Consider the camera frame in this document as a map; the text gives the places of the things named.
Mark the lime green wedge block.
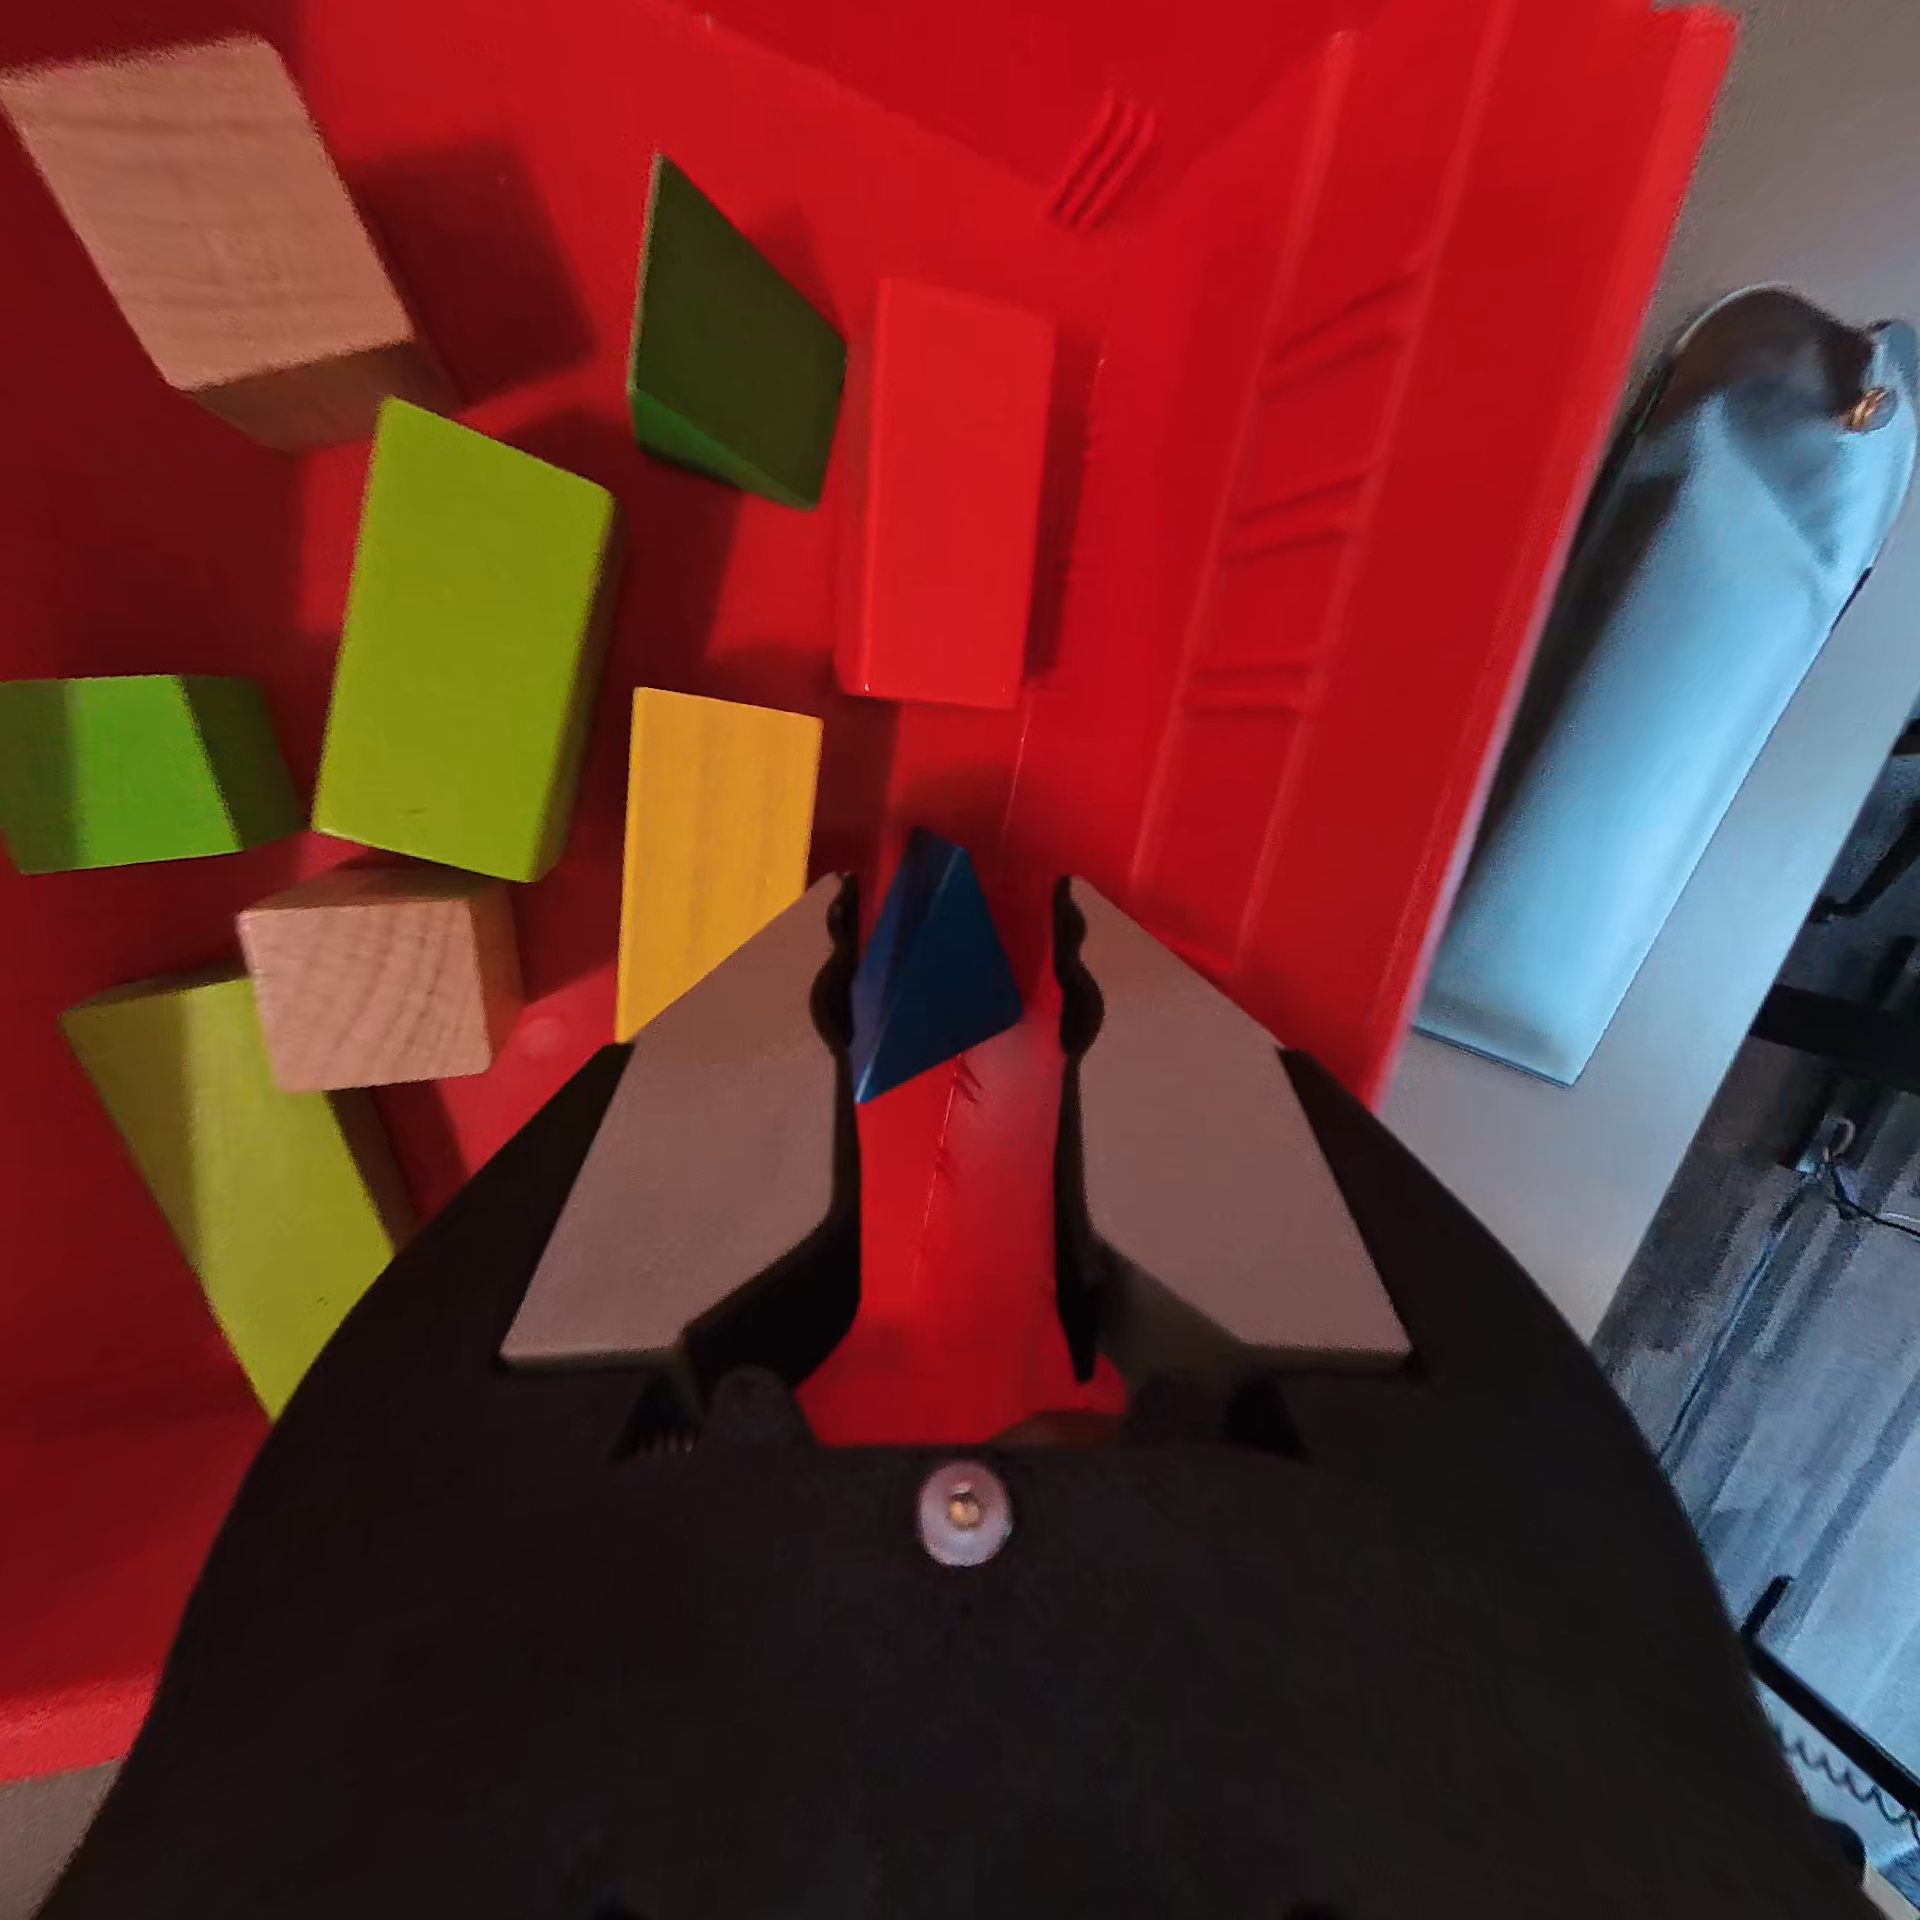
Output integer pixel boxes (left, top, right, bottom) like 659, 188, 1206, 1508
59, 965, 414, 1420

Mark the green wooden block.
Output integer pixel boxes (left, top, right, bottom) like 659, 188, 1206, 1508
0, 675, 302, 876

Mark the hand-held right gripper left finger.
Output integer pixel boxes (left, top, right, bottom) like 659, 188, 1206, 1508
499, 868, 866, 1375

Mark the lime green rectangular block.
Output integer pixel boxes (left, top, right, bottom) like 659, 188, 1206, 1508
312, 398, 619, 883

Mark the dark green triangular block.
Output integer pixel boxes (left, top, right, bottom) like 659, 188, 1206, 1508
626, 155, 849, 510

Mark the blue triangular wooden block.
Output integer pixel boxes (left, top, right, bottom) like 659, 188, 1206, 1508
849, 825, 1026, 1105

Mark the red wooden block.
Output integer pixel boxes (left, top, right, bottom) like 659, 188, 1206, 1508
831, 276, 1059, 712

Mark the small natural wooden cube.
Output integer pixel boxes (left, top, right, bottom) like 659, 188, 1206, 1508
238, 865, 522, 1095

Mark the large natural wooden block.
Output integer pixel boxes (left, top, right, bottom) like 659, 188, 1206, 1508
0, 38, 452, 450

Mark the red plastic bin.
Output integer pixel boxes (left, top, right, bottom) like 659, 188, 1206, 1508
0, 0, 1744, 1785

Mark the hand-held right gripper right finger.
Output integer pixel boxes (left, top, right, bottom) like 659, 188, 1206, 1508
1048, 873, 1414, 1386

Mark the yellow wooden block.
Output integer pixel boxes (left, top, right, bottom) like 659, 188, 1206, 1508
615, 686, 822, 1043

